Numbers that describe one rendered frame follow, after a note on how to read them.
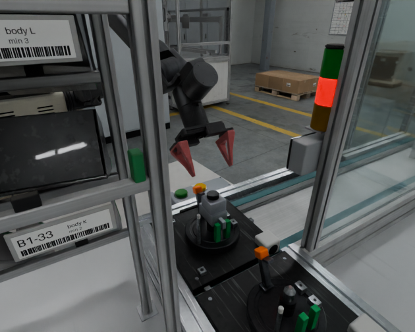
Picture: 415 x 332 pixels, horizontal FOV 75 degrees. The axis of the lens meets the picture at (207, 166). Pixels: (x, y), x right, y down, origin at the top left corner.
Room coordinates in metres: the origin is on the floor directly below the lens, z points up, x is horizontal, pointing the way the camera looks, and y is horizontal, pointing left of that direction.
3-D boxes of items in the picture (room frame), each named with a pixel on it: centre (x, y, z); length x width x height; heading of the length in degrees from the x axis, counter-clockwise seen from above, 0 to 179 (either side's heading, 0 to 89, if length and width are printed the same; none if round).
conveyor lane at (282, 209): (0.66, -0.28, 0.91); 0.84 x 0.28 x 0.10; 121
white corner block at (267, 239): (0.49, -0.15, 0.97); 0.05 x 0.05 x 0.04; 31
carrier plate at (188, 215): (0.53, -0.01, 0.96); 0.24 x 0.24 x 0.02; 31
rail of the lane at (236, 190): (0.80, -0.17, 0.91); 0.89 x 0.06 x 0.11; 121
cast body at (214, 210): (0.52, -0.02, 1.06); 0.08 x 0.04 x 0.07; 30
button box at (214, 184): (0.76, 0.02, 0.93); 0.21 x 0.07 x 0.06; 121
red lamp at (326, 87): (0.52, -0.24, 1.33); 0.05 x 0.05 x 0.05
